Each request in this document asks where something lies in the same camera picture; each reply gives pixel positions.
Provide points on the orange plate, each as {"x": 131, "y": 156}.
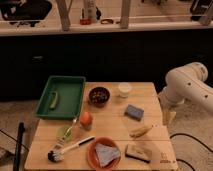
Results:
{"x": 92, "y": 156}

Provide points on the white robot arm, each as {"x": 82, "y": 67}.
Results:
{"x": 185, "y": 82}

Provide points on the black office chair base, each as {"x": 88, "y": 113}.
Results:
{"x": 30, "y": 12}

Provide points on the green plastic tray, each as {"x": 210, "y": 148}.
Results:
{"x": 70, "y": 96}

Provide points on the green cucumber toy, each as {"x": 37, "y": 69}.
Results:
{"x": 54, "y": 101}

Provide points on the red ring object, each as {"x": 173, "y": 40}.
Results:
{"x": 85, "y": 21}

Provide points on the white dish brush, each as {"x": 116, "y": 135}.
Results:
{"x": 57, "y": 155}

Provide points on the white bottle on shelf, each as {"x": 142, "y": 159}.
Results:
{"x": 91, "y": 11}

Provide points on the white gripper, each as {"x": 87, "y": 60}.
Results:
{"x": 167, "y": 106}

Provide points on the white paper cup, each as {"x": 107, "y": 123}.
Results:
{"x": 124, "y": 89}

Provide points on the dark bowl with beans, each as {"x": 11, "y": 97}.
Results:
{"x": 99, "y": 96}

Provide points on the yellow banana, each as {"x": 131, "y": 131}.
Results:
{"x": 140, "y": 131}

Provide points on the orange fruit on stand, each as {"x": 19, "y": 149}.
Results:
{"x": 86, "y": 120}

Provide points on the black pole left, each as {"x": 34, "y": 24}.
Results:
{"x": 17, "y": 158}

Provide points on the blue sponge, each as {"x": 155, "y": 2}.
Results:
{"x": 134, "y": 112}

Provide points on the grey folded cloth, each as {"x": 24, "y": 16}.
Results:
{"x": 106, "y": 154}

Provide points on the wooden block eraser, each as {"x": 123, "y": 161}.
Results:
{"x": 138, "y": 153}

